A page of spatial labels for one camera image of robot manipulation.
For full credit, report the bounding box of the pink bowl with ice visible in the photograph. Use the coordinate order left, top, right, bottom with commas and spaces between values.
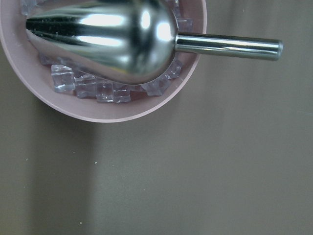
0, 0, 200, 123

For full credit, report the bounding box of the steel ice scoop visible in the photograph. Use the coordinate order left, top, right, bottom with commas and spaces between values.
25, 0, 283, 85

